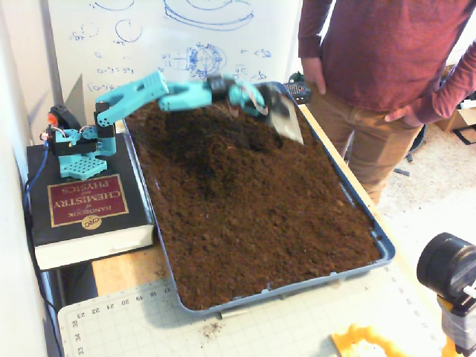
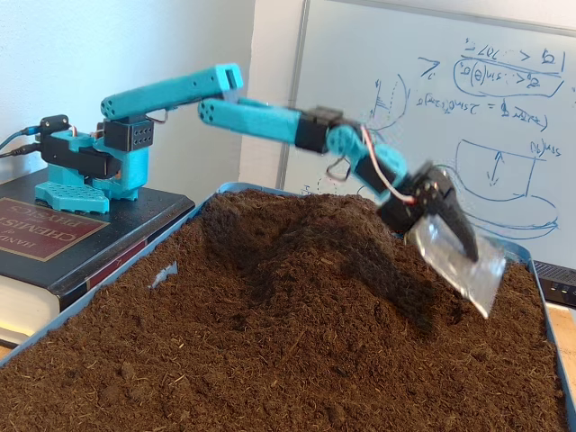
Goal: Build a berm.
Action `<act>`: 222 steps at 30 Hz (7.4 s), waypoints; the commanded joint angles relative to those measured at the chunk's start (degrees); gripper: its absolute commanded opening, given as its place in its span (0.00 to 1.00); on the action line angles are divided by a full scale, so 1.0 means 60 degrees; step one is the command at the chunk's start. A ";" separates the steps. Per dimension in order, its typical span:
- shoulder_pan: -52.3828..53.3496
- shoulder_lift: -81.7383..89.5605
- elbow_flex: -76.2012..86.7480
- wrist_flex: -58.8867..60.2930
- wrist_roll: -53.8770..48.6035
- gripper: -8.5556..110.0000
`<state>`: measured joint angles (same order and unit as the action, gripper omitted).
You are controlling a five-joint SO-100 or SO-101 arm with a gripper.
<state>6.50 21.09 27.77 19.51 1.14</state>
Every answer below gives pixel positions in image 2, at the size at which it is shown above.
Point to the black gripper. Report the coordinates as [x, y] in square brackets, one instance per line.
[433, 193]

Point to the brown soil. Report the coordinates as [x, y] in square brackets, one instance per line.
[315, 351]

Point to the teal five-joint robot arm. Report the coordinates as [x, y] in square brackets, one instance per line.
[157, 96]

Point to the blue plastic tray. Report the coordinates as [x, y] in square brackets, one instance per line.
[517, 248]

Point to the black vented electronic box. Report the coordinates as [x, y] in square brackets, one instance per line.
[558, 283]

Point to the whiteboard with blue drawings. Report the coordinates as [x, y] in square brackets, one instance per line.
[495, 90]

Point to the black chemistry physics handbook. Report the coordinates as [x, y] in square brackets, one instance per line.
[135, 216]

